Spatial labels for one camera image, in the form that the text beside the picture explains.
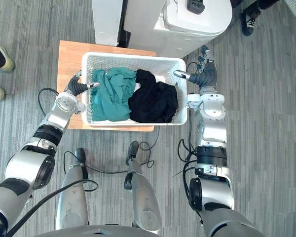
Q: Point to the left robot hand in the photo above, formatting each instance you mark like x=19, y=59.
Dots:
x=75, y=85

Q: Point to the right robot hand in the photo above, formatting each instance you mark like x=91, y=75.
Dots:
x=204, y=73

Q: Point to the teal cloth garment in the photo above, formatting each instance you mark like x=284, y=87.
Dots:
x=112, y=95

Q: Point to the black cloth garment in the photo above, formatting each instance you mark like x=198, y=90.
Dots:
x=154, y=98

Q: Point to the white perforated laundry basket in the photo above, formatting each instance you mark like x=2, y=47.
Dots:
x=135, y=64

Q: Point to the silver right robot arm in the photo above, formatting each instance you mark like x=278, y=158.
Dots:
x=213, y=153

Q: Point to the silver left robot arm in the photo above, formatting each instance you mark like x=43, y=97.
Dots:
x=32, y=158

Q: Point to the white washing machine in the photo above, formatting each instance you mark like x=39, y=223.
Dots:
x=187, y=27

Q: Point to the small wooden table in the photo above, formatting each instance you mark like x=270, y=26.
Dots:
x=69, y=64

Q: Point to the black remote controller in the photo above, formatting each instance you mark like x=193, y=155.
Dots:
x=195, y=6

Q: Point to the person's foot dark shoe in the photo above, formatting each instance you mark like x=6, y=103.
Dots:
x=248, y=21

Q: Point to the white cabinet panel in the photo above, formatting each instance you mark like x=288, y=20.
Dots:
x=106, y=22

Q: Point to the silver left robot leg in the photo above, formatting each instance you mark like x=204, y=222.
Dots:
x=72, y=195

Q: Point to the silver robot leg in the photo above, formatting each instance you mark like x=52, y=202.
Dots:
x=72, y=195
x=143, y=195

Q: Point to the silver right robot leg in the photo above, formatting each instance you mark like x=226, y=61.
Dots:
x=143, y=195

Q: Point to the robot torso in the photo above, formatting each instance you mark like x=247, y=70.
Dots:
x=98, y=230

